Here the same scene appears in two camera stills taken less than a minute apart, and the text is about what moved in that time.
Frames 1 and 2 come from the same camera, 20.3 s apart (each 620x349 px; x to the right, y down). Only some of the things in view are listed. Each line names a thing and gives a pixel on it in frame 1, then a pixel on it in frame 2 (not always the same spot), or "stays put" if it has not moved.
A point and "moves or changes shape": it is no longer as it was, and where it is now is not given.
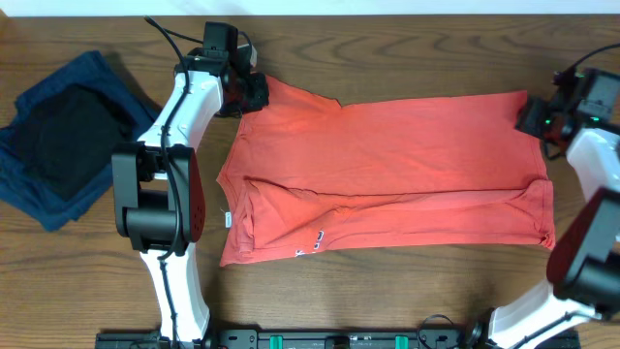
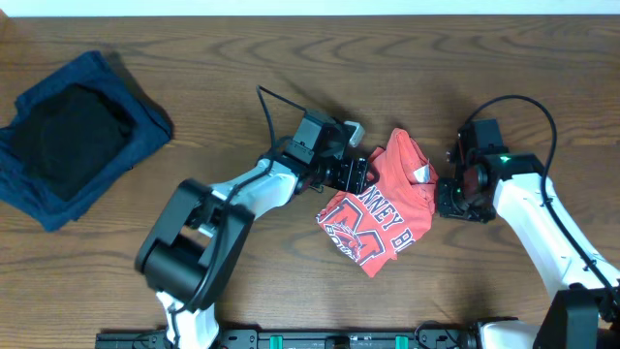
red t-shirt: [303, 173] moves or changes shape
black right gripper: [530, 114] → [446, 207]
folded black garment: [65, 141] stays put
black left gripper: [259, 92] → [361, 174]
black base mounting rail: [336, 338] stays put
